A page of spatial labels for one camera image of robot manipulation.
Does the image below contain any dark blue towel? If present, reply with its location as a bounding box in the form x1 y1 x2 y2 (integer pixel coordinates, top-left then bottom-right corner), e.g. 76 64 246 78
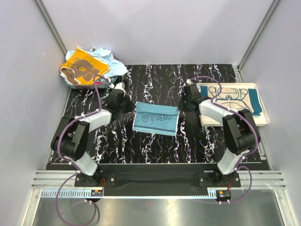
133 102 179 137

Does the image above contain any small circuit board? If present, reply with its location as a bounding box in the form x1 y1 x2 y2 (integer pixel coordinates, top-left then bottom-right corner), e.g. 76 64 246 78
218 190 231 198
91 189 103 197

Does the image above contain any right small circuit board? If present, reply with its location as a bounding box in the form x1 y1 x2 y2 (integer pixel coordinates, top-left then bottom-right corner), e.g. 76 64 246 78
218 190 231 198

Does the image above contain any light blue towel in basket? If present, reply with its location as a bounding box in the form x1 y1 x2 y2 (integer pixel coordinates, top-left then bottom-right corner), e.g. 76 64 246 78
77 46 128 78

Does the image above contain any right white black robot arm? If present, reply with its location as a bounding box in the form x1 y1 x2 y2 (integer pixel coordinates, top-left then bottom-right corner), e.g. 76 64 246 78
179 83 261 187

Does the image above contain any yellow towel in basket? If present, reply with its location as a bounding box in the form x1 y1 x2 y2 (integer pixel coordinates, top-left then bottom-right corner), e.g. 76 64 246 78
60 49 109 85

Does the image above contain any teal beige Doraemon towel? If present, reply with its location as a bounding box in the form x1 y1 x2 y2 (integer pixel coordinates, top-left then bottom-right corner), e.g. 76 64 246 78
199 83 263 117

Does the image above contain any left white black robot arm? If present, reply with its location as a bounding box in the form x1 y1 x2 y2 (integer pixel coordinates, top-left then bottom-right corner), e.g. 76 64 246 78
50 89 135 186

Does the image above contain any white square tray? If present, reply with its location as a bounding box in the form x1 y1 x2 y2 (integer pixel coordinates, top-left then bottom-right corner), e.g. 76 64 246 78
197 83 269 127

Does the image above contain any left small circuit board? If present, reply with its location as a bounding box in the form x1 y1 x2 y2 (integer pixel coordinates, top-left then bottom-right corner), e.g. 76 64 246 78
91 189 103 197

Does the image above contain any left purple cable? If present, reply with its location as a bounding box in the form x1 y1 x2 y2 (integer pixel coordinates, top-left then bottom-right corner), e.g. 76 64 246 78
55 74 112 224

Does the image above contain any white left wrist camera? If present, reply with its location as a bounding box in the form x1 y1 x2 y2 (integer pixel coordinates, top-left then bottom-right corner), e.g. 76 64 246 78
114 82 126 93

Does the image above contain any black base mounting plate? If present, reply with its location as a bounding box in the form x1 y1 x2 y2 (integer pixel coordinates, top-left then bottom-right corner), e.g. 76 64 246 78
74 163 241 197

